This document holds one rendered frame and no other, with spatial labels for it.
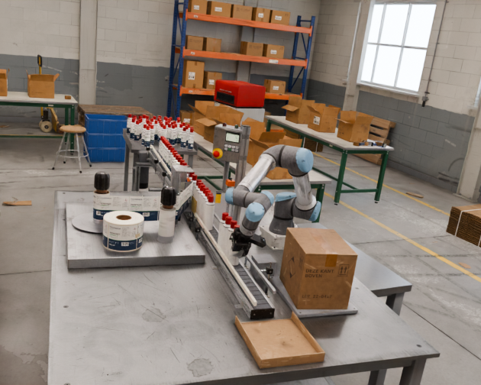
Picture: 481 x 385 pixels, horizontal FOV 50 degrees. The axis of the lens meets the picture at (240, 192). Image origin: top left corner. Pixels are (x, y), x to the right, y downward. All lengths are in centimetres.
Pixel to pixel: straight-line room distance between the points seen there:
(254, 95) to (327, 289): 637
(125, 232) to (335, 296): 105
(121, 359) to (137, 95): 883
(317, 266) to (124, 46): 852
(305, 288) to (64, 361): 102
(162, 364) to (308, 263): 75
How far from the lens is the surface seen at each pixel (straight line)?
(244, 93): 832
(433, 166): 900
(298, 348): 209
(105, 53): 1029
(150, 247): 268
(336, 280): 231
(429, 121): 910
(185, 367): 192
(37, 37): 1012
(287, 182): 457
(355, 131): 698
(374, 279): 281
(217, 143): 287
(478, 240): 640
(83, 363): 194
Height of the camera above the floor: 197
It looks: 17 degrees down
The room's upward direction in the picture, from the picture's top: 7 degrees clockwise
